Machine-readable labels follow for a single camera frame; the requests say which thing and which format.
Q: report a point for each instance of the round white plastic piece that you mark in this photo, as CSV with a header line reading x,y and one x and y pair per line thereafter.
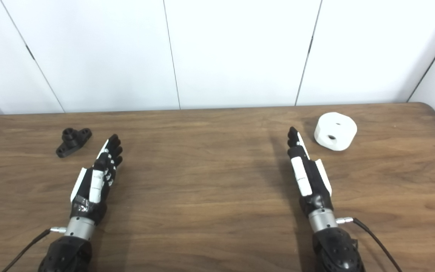
x,y
345,134

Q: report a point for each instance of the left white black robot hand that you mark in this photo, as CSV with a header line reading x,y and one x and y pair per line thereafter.
x,y
96,181

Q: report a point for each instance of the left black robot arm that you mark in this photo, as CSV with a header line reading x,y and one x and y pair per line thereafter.
x,y
68,253

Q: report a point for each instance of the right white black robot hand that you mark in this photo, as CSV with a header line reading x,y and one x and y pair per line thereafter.
x,y
310,177

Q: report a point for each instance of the black plastic holder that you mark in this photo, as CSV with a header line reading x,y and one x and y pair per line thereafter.
x,y
72,143

